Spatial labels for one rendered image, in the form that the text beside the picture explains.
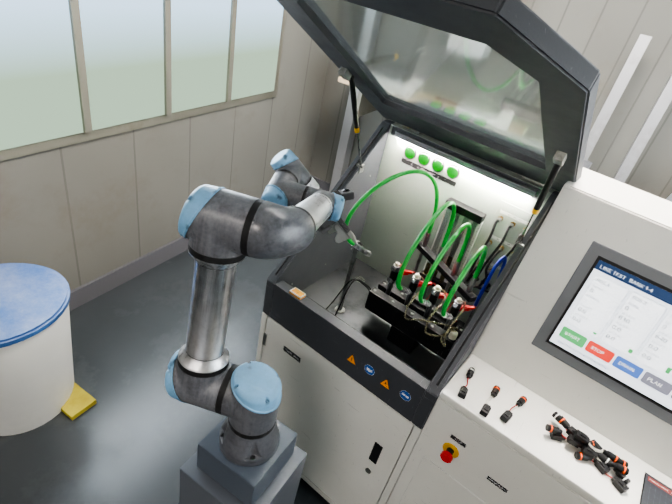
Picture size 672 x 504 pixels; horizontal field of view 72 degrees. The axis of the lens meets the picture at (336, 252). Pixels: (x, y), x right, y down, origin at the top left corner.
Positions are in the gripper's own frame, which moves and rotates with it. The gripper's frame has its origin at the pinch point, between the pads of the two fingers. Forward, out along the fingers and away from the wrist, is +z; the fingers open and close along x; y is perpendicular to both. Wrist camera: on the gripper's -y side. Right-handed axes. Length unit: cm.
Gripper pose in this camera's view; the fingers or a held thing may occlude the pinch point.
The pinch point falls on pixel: (351, 234)
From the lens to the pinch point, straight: 150.5
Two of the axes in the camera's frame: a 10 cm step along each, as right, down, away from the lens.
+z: 5.6, 6.7, 5.0
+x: 3.1, 3.9, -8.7
